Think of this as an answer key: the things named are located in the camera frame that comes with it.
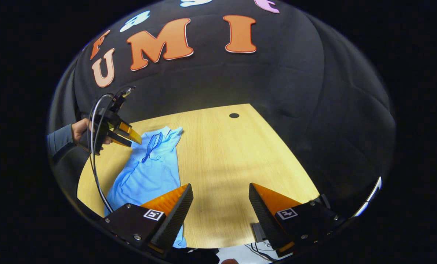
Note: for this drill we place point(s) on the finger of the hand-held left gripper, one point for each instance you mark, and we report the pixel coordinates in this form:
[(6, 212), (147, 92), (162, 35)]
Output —
[(130, 132), (119, 140)]

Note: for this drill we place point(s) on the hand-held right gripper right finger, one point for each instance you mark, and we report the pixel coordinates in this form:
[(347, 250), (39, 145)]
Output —
[(266, 220)]

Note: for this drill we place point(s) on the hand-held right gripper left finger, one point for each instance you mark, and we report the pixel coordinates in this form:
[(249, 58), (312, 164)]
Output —
[(172, 220)]

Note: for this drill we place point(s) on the light blue T-shirt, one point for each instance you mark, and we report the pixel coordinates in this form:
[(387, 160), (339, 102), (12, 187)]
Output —
[(148, 172)]

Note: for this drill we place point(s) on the small grey block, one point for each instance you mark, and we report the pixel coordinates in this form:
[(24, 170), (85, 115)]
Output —
[(258, 231)]

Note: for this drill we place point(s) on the white paper sheet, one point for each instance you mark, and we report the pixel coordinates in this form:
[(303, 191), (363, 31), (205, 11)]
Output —
[(240, 253)]

